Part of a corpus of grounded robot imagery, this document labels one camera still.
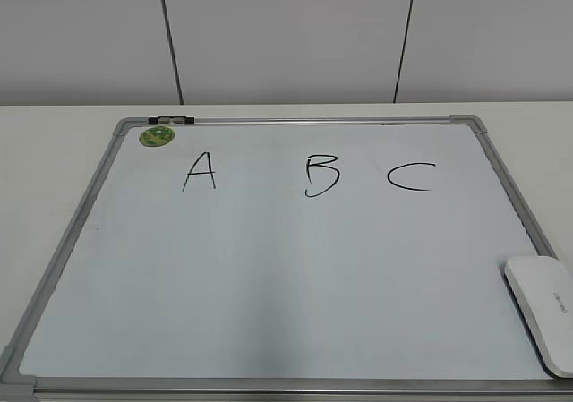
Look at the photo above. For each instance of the round green magnet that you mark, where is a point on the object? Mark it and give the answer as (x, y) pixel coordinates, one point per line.
(156, 136)

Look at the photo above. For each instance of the white board with grey frame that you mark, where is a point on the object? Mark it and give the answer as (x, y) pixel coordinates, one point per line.
(358, 258)

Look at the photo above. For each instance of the white board eraser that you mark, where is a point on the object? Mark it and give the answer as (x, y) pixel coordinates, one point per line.
(542, 287)

